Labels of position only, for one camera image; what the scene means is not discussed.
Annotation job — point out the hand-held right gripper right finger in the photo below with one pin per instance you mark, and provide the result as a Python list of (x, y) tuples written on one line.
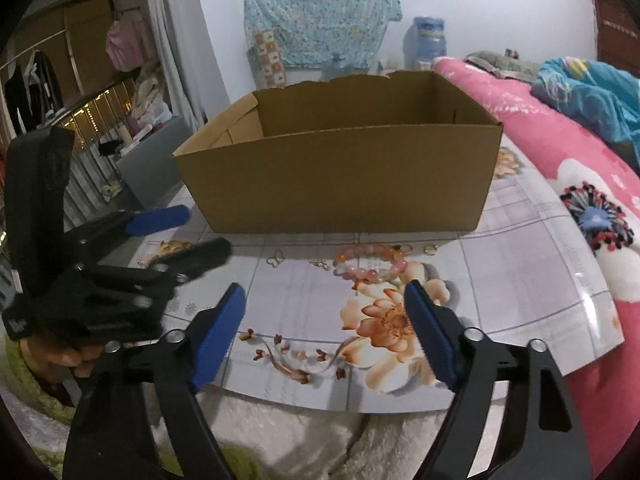
[(430, 330)]

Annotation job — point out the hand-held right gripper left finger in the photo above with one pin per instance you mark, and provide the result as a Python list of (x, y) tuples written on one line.
[(220, 340)]

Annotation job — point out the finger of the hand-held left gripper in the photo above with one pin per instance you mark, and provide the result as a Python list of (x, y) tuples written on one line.
[(155, 221), (200, 255)]

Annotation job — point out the gold butterfly pendant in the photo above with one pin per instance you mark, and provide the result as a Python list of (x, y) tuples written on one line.
[(272, 260)]

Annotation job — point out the brown cardboard box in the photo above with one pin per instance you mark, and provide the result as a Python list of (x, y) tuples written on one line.
[(340, 185)]

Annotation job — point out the person's left hand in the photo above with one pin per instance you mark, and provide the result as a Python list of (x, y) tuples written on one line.
[(65, 357)]

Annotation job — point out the pair of pale slippers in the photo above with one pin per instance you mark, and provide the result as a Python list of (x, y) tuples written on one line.
[(112, 190)]

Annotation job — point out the grey cabinet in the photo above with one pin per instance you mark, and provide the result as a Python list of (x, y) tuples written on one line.
[(155, 160)]

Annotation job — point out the pale clutter pile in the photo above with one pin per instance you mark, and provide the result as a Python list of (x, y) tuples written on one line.
[(150, 105)]

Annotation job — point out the green fluffy garment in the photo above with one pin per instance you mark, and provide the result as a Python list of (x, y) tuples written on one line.
[(30, 410)]

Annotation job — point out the metal railing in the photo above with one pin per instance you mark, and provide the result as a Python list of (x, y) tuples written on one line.
[(95, 115)]

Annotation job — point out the black hanging garment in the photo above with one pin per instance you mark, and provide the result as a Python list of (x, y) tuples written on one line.
[(30, 95)]

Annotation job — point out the pink hanging garment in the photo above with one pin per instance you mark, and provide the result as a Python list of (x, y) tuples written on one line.
[(130, 42)]

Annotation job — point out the white curtain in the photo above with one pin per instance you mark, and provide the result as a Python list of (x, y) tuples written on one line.
[(185, 35)]

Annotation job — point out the brown wardrobe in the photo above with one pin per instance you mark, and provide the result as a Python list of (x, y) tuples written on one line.
[(85, 30)]

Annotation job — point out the pink floral blanket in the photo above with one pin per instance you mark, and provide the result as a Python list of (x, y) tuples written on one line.
[(525, 125)]

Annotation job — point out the clear large water bottle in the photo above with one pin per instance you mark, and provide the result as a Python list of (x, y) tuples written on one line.
[(340, 67)]

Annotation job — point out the teal floral hanging cloth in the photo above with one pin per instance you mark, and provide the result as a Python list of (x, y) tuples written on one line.
[(325, 10)]

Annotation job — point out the olive green pillow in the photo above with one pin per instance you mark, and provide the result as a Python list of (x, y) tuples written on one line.
[(500, 65)]

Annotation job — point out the blue patterned quilt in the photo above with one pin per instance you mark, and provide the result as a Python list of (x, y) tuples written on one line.
[(590, 100)]

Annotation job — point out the blue water jug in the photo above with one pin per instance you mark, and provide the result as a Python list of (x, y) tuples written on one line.
[(425, 40)]

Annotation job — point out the brown door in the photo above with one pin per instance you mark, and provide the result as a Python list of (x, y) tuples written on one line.
[(615, 25)]

